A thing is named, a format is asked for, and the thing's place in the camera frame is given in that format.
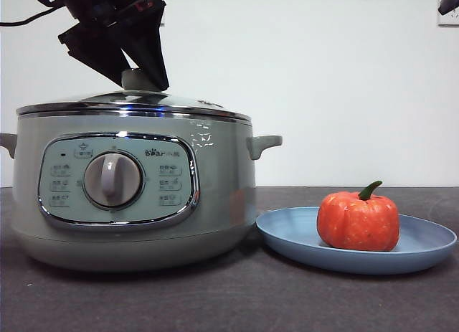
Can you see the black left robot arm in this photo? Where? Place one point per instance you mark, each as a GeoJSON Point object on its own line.
{"type": "Point", "coordinates": [104, 2]}

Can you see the grey control dial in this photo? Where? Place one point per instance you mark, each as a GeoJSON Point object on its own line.
{"type": "Point", "coordinates": [113, 179]}

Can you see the glass lid with green knob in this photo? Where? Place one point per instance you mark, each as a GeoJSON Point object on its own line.
{"type": "Point", "coordinates": [143, 99]}

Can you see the small orange pumpkin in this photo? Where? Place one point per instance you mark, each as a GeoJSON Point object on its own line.
{"type": "Point", "coordinates": [355, 221]}

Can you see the blue round plate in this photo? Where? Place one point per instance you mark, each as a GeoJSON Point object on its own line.
{"type": "Point", "coordinates": [287, 235]}

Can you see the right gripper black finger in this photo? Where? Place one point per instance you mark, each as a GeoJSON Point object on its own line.
{"type": "Point", "coordinates": [448, 0]}

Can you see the pale green electric steamer pot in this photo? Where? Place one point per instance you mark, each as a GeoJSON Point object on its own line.
{"type": "Point", "coordinates": [222, 188]}

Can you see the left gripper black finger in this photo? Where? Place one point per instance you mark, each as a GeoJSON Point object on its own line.
{"type": "Point", "coordinates": [93, 52]}
{"type": "Point", "coordinates": [150, 56]}

